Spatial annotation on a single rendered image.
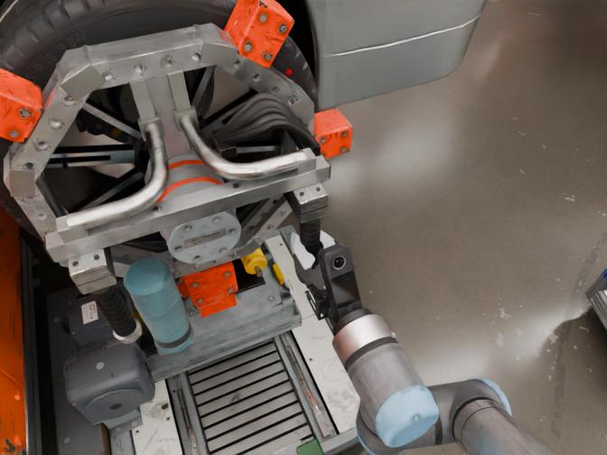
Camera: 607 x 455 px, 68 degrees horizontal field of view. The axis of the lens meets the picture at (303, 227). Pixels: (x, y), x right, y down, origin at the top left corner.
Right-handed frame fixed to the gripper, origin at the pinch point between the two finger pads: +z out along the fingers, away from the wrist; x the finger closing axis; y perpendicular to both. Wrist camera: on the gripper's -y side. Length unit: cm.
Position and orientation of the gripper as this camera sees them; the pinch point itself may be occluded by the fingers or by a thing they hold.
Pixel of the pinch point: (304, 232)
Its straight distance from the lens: 81.9
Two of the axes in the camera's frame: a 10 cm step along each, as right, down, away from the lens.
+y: 0.0, 6.6, 7.5
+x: 9.2, -3.0, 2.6
